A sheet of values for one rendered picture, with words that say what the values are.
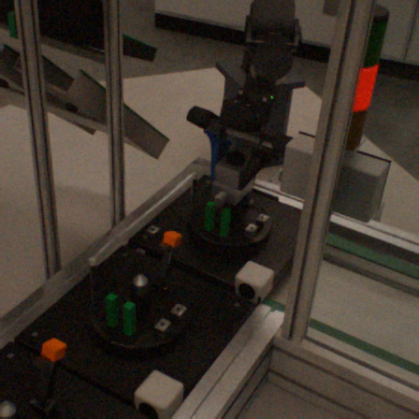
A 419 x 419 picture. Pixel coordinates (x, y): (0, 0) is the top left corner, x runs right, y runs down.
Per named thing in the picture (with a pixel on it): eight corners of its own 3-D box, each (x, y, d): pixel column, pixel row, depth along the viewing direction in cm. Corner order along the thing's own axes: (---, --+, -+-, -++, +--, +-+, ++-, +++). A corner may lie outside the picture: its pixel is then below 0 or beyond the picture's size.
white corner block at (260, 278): (246, 279, 106) (248, 258, 103) (272, 290, 104) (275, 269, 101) (231, 296, 102) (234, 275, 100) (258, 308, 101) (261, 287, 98)
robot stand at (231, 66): (264, 132, 163) (274, 52, 151) (294, 162, 152) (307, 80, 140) (209, 141, 158) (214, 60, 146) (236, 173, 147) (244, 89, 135)
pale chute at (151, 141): (109, 134, 132) (121, 114, 132) (158, 160, 125) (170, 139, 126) (11, 66, 108) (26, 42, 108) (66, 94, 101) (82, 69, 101)
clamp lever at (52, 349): (42, 394, 80) (54, 337, 78) (55, 401, 79) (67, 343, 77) (21, 406, 77) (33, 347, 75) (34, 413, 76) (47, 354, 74)
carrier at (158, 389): (122, 253, 109) (121, 189, 101) (254, 312, 100) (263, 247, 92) (13, 349, 91) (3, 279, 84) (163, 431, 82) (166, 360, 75)
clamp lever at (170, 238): (159, 278, 98) (171, 229, 95) (170, 282, 97) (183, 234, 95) (146, 283, 94) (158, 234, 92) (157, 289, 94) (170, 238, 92)
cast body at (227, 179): (229, 179, 112) (233, 142, 108) (252, 188, 110) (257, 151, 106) (204, 203, 106) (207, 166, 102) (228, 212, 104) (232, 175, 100)
